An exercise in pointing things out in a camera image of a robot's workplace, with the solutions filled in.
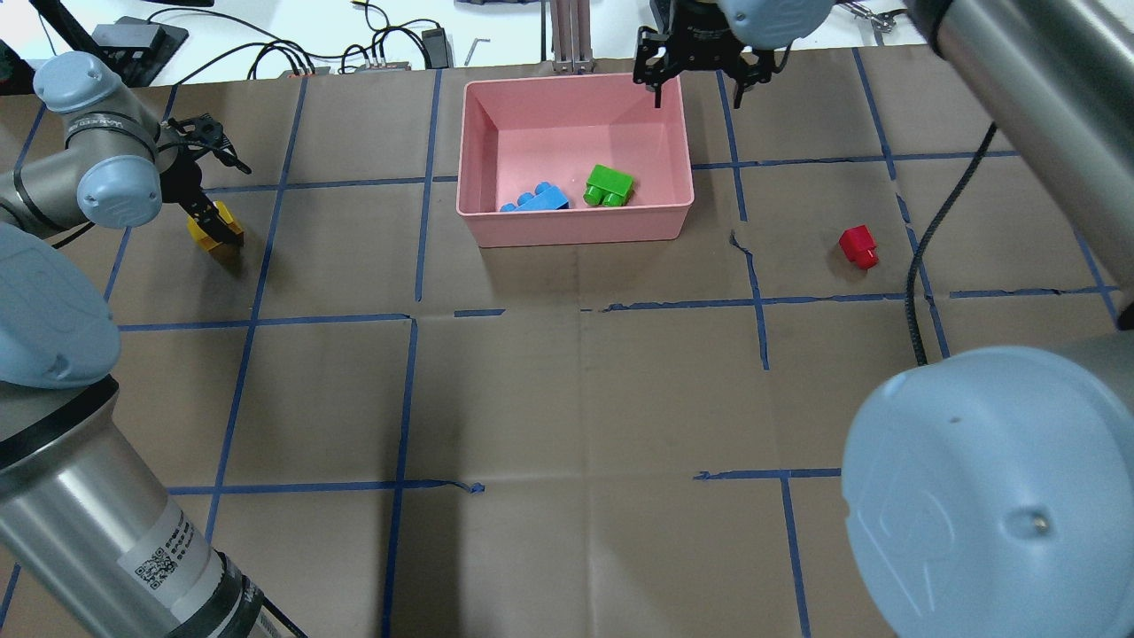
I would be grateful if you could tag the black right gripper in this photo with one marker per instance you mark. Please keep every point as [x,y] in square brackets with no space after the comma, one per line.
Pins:
[700,31]

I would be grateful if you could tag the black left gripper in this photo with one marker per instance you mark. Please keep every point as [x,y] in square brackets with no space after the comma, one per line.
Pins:
[185,184]

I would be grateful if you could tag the yellow toy block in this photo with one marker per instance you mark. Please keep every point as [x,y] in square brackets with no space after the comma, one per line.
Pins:
[206,230]

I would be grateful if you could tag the green toy block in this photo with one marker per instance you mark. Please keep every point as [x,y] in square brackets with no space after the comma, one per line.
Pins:
[608,187]

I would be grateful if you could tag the blue toy block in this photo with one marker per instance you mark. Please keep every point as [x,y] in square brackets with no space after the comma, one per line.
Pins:
[544,197]

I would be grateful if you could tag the red toy block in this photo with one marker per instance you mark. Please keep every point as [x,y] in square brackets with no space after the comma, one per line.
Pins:
[859,247]

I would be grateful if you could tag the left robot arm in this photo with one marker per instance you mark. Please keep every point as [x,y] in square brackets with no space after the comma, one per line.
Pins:
[81,510]

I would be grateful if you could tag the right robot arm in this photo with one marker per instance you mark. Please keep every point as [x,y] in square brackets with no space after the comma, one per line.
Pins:
[989,494]

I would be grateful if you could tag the pink plastic box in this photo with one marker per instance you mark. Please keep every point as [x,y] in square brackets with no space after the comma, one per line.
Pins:
[517,132]

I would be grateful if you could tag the black power adapter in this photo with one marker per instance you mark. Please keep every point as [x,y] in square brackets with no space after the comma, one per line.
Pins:
[437,50]

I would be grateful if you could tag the aluminium frame post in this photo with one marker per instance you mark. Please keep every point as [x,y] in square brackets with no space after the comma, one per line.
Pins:
[571,45]

